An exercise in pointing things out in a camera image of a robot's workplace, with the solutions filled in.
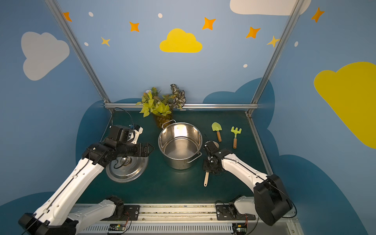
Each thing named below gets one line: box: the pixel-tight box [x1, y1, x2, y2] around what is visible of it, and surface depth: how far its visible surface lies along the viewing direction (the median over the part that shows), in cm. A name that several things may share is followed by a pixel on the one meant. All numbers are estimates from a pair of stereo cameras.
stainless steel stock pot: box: [157, 119, 203, 170], surface depth 94 cm
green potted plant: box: [135, 83, 187, 128], surface depth 99 cm
